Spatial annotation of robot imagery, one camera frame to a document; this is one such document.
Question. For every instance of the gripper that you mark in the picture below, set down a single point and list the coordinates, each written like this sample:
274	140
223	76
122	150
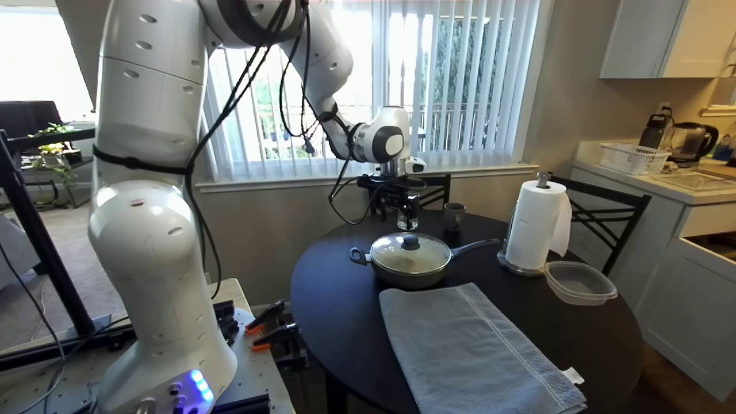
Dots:
395	197

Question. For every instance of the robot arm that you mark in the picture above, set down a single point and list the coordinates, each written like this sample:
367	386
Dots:
149	230

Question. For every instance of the glass pan lid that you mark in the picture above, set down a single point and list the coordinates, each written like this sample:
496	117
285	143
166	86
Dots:
410	253

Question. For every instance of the paper towel roll on holder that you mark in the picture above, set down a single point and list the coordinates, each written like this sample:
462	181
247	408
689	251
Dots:
533	230

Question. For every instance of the grey towel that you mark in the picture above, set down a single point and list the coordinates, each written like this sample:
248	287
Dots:
471	356

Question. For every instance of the clear drinking glass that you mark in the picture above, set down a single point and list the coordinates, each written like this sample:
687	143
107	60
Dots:
407	225

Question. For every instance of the black chair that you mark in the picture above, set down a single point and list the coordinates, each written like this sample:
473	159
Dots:
609	218
437	192

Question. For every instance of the grey mug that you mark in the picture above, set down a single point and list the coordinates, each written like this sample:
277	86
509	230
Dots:
453	216

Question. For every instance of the grey frying pan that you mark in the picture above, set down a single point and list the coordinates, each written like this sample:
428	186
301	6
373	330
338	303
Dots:
409	278

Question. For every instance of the window with vertical blinds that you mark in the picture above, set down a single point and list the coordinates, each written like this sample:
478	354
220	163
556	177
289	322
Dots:
460	86

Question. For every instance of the orange and black clamp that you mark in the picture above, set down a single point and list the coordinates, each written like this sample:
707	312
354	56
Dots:
283	342
265	316

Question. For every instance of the clear plastic container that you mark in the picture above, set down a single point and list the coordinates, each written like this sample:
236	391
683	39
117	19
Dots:
579	283

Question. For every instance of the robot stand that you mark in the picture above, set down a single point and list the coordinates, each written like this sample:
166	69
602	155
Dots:
253	368

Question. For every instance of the white plastic basket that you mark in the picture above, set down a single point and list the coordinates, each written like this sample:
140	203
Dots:
632	158

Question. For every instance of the kitchen counter cabinet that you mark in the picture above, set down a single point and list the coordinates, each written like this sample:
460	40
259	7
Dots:
684	276

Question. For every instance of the glass electric kettle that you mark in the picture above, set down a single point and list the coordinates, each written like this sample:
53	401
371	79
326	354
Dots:
693	142

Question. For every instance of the blue bottle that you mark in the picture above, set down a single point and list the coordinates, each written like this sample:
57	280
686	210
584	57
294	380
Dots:
723	148

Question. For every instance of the potted plant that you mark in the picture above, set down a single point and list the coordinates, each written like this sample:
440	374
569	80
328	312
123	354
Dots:
53	154

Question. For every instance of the black stand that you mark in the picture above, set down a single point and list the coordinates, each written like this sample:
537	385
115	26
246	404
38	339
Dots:
40	247

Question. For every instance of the black shelf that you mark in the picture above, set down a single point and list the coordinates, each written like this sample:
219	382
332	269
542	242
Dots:
34	118

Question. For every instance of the wall socket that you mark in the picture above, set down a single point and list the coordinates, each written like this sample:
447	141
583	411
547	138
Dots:
664	107

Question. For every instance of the white wall cabinet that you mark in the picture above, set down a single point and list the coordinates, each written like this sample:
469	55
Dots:
667	37

